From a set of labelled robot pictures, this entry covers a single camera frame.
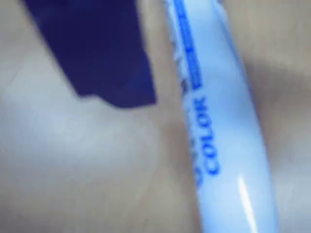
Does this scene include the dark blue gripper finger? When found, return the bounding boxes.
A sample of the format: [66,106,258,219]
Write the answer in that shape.
[23,0,157,108]

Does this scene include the white pen with blue cap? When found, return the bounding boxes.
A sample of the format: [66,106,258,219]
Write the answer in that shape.
[162,0,281,233]

